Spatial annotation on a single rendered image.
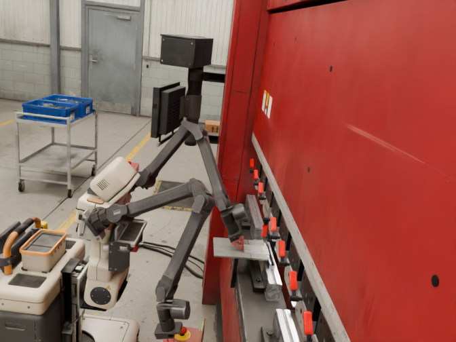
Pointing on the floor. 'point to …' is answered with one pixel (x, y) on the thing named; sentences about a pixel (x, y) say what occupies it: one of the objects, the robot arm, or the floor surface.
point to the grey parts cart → (55, 150)
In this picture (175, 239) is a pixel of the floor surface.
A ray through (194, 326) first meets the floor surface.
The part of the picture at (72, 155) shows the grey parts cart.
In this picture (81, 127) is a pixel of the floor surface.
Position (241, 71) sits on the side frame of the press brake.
